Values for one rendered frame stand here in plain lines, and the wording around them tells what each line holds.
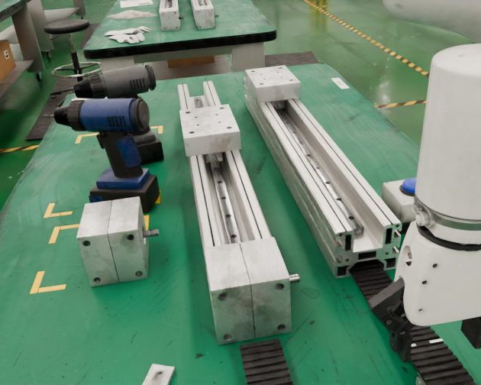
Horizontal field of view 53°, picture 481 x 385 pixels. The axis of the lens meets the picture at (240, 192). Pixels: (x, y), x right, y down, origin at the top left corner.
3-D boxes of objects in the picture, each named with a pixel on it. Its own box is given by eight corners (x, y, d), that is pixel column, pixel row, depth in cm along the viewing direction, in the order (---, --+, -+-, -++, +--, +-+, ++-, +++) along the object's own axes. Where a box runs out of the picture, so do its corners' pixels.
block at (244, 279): (308, 329, 65) (308, 274, 60) (217, 345, 64) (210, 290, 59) (292, 286, 73) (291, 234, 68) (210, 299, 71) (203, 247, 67)
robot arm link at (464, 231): (438, 228, 40) (434, 257, 42) (536, 213, 41) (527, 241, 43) (395, 182, 48) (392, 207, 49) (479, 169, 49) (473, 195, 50)
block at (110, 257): (163, 276, 77) (153, 227, 72) (90, 287, 76) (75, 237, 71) (163, 240, 85) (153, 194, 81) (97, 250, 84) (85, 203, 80)
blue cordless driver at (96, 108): (155, 215, 93) (134, 106, 82) (60, 212, 96) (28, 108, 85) (166, 194, 100) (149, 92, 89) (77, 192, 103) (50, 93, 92)
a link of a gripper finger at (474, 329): (486, 305, 50) (475, 351, 53) (514, 300, 50) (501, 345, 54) (469, 286, 53) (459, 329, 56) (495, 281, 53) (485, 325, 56)
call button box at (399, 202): (443, 228, 82) (448, 196, 79) (388, 236, 81) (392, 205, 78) (421, 204, 89) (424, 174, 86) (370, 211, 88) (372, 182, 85)
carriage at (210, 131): (242, 162, 97) (240, 130, 94) (188, 169, 96) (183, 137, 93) (230, 131, 111) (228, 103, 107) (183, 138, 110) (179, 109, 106)
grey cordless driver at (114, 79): (169, 159, 114) (155, 67, 103) (84, 179, 108) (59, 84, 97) (161, 147, 120) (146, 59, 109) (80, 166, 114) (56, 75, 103)
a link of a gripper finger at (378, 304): (369, 289, 48) (372, 328, 50) (443, 268, 48) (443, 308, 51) (364, 281, 49) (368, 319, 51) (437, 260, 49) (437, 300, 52)
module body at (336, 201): (397, 268, 74) (402, 222, 70) (334, 278, 73) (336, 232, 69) (279, 101, 143) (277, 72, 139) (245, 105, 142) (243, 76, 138)
